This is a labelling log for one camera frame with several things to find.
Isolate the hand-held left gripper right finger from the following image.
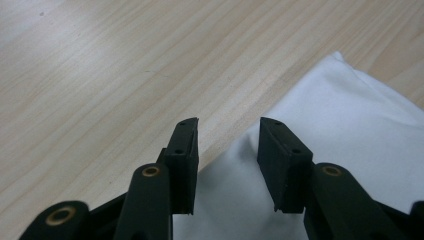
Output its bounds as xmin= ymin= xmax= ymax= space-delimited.
xmin=256 ymin=116 xmax=315 ymax=215

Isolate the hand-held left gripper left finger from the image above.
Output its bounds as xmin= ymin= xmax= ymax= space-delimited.
xmin=164 ymin=116 xmax=200 ymax=216

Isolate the white printed sleeveless shirt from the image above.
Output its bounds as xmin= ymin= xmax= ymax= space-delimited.
xmin=172 ymin=50 xmax=424 ymax=240

